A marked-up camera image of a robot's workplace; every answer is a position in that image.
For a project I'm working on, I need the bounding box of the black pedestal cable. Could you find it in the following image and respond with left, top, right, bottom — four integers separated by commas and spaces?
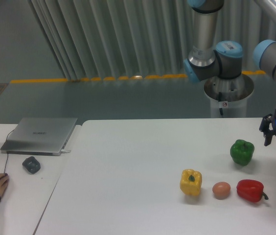
218, 92, 224, 117

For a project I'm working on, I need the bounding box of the brown egg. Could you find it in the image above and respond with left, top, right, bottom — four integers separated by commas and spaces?
212, 182, 231, 199

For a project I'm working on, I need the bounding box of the yellow bell pepper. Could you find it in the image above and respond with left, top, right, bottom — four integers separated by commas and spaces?
180, 169, 202, 196

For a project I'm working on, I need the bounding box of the green bell pepper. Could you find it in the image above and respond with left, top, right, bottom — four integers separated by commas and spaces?
230, 140, 254, 166

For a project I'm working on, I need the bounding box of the silver closed laptop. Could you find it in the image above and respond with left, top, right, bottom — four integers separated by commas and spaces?
0, 117, 77, 156

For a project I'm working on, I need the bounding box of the red bell pepper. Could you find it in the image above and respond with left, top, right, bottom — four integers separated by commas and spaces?
236, 179, 269, 203

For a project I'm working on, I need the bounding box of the dark grey small device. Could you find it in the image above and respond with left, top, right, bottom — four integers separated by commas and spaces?
22, 156, 41, 174

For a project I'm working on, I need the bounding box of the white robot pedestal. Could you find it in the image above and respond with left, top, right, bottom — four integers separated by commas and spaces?
204, 74, 254, 118

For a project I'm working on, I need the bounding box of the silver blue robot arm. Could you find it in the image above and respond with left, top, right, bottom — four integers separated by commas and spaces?
184, 0, 276, 145

